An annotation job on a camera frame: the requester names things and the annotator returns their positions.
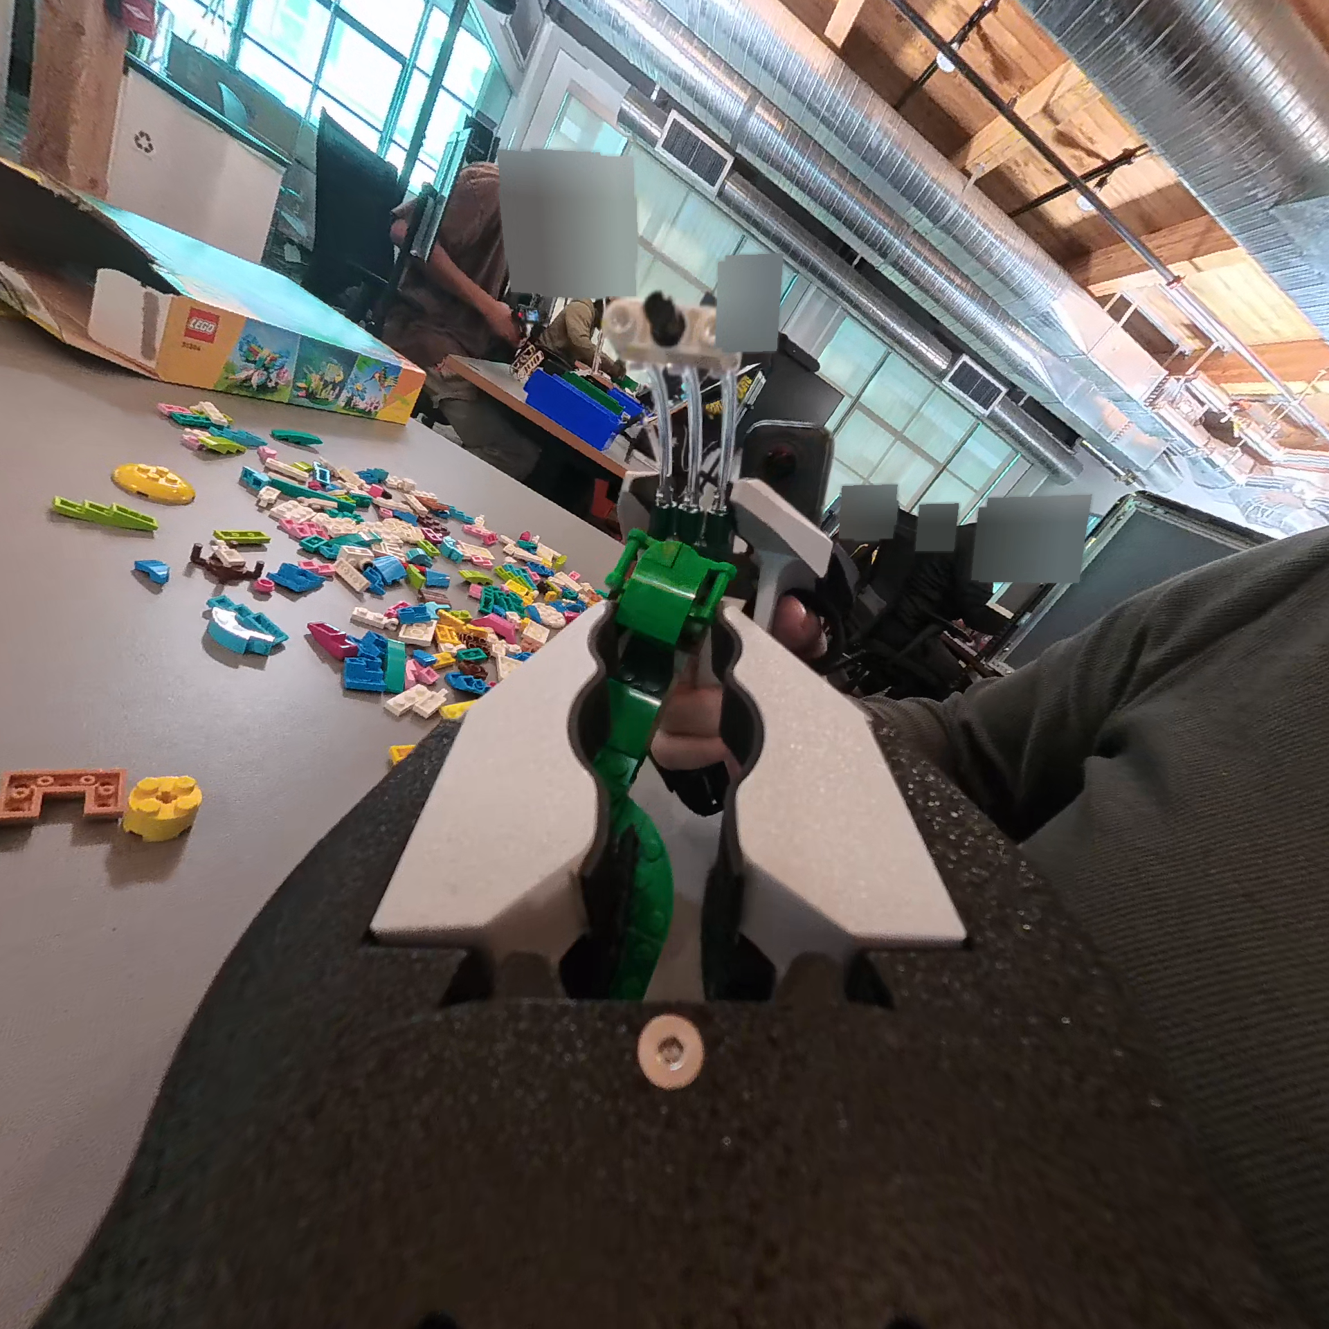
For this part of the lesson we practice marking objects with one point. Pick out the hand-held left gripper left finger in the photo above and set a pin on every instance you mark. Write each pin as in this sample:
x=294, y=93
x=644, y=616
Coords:
x=488, y=820

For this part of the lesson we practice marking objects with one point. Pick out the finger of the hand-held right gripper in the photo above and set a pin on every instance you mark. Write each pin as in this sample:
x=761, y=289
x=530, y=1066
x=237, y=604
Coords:
x=639, y=504
x=779, y=525

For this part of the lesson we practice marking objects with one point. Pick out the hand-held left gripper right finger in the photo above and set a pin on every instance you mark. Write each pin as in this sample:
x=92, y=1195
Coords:
x=841, y=820

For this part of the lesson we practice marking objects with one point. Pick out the dark green clear tube assembly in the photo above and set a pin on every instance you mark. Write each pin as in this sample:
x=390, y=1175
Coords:
x=686, y=519

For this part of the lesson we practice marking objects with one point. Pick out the green toy brick build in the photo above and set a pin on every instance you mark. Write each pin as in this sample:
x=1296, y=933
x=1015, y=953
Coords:
x=665, y=591

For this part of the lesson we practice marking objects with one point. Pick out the person's right forearm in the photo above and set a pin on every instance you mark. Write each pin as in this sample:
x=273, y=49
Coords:
x=1090, y=706

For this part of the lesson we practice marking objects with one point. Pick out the grey desk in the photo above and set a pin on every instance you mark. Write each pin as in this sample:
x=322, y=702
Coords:
x=156, y=935

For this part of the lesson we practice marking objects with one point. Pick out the person's right hand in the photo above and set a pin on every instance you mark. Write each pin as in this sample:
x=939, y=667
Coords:
x=686, y=727

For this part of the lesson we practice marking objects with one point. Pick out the blue storage bin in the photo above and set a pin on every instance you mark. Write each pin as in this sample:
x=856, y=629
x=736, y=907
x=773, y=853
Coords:
x=571, y=410

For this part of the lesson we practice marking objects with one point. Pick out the wooden table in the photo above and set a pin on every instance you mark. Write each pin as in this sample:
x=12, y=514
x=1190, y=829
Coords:
x=499, y=389

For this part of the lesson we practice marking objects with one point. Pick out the pile of colourful toy bricks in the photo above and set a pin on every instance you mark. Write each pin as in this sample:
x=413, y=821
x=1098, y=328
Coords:
x=416, y=582

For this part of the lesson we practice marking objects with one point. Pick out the cyan arch brick cluster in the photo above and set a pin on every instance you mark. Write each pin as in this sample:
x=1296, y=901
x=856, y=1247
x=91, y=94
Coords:
x=244, y=629

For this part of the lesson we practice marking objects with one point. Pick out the yellow round brick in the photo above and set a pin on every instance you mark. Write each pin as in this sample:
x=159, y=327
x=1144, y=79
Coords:
x=164, y=807

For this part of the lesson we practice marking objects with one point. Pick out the teal curved brick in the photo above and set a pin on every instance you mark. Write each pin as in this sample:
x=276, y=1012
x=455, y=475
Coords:
x=297, y=438

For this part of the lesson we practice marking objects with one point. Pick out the black equipment case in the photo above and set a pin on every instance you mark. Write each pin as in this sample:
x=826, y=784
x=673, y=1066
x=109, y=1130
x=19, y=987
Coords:
x=1143, y=561

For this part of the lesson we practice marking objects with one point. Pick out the brown branch brick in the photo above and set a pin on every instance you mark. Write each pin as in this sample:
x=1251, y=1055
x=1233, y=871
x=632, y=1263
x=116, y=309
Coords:
x=224, y=562

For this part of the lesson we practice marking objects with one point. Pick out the toy brick box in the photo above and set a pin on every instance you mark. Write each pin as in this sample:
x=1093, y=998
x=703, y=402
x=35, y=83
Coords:
x=291, y=363

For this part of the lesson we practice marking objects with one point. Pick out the lime flat plate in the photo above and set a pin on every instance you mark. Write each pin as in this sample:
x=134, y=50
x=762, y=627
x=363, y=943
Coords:
x=242, y=537

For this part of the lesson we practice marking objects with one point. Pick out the black office chair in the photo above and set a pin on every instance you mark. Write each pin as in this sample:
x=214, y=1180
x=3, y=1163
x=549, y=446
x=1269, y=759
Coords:
x=354, y=208

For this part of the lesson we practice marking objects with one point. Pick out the small blue wedge brick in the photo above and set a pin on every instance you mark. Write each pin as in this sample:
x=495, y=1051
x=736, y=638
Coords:
x=152, y=572

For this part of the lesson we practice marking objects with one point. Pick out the person's torso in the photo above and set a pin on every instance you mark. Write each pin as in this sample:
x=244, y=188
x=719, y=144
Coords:
x=1226, y=1038

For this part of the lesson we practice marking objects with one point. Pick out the yellow dome brick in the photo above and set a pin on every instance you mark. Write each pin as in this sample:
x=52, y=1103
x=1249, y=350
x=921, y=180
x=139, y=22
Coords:
x=154, y=483

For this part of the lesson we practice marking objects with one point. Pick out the lime stepped brick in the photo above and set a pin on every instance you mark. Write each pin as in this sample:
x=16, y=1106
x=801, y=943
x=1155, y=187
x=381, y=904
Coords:
x=105, y=514

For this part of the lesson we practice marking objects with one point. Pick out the white recycling bin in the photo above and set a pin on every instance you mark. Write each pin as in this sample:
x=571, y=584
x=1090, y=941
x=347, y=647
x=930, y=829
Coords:
x=188, y=176

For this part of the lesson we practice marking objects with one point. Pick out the silver ventilation duct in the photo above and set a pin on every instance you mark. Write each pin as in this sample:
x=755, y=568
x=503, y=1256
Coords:
x=831, y=166
x=1194, y=104

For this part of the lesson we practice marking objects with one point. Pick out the orange-brown bracket plate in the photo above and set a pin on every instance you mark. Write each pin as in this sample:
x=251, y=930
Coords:
x=63, y=795

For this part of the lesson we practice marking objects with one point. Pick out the wooden post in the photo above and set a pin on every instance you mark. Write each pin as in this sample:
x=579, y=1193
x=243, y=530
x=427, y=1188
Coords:
x=73, y=93

